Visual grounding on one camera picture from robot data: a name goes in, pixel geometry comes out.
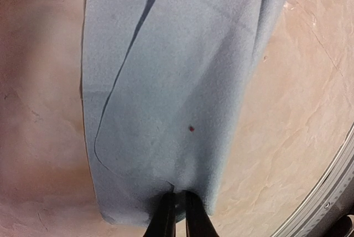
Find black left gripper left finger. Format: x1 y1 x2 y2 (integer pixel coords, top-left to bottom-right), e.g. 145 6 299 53
143 192 176 237

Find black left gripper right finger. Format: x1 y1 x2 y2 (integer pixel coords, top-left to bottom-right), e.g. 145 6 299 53
185 191 218 237

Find light blue cloth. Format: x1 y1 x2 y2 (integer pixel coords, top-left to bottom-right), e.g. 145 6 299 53
82 0 286 226

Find front aluminium rail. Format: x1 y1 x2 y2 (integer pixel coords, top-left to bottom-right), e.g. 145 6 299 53
272 126 353 236

